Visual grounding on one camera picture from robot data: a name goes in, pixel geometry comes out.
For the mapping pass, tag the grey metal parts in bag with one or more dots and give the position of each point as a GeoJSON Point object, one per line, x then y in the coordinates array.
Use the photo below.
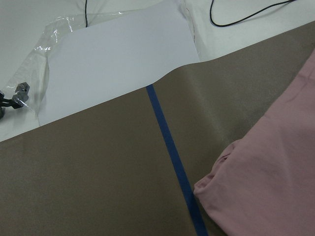
{"type": "Point", "coordinates": [17, 101]}

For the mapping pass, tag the white paper sheet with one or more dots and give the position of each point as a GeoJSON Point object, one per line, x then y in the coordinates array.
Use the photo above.
{"type": "Point", "coordinates": [102, 62]}

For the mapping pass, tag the clear plastic bag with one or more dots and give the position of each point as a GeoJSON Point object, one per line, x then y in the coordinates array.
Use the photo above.
{"type": "Point", "coordinates": [35, 70]}

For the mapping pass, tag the pink Snoopy t-shirt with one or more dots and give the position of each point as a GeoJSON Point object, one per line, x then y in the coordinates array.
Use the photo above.
{"type": "Point", "coordinates": [264, 183]}

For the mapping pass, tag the brown table mat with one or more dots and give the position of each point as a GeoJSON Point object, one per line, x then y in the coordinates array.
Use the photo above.
{"type": "Point", "coordinates": [126, 167]}

